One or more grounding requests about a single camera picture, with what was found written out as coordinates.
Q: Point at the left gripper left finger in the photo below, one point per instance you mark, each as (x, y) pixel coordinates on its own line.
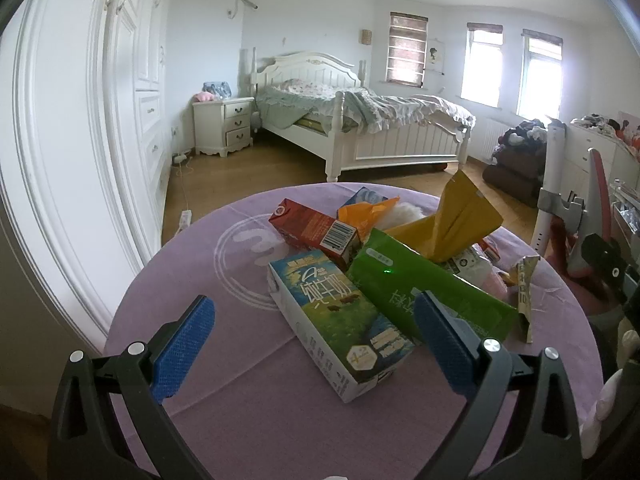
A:
(87, 441)

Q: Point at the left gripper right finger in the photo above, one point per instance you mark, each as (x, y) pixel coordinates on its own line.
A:
(542, 438)

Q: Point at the yellow snack bag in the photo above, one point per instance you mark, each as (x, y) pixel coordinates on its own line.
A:
(464, 217)

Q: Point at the red drink carton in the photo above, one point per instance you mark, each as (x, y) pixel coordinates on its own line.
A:
(304, 227)

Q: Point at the purple round table cloth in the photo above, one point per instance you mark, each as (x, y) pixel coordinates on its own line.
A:
(282, 347)

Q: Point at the beige snack wrapper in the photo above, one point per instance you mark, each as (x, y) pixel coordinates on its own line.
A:
(521, 275)

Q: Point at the red Mickey box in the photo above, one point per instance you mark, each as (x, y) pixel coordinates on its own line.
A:
(490, 251)

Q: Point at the green blue milk carton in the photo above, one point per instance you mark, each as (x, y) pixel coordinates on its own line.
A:
(353, 345)

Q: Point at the pink grey desk chair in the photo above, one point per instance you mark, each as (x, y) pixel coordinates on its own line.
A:
(574, 233)

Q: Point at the green snack bag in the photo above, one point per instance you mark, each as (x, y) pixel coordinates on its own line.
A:
(391, 275)

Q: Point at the white power strip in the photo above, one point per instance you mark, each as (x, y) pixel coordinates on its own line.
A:
(185, 220)

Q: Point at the dark clothes pile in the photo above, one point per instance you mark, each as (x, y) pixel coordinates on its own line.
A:
(518, 160)

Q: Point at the orange wrapper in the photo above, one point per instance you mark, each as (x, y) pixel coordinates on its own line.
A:
(364, 216)

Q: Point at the white wardrobe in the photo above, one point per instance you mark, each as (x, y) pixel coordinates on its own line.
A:
(85, 148)

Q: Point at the white nightstand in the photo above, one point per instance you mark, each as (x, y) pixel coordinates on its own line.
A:
(223, 127)

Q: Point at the bright double window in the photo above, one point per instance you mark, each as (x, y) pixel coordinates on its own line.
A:
(525, 74)

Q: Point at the pink item on nightstand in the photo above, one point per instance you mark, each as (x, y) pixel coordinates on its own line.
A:
(205, 96)

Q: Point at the floral bed quilt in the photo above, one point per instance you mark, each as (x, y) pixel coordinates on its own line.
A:
(282, 105)

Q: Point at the striped window blind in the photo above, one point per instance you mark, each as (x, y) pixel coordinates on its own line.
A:
(407, 49)

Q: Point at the white bed frame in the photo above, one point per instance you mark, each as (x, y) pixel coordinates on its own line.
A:
(438, 142)

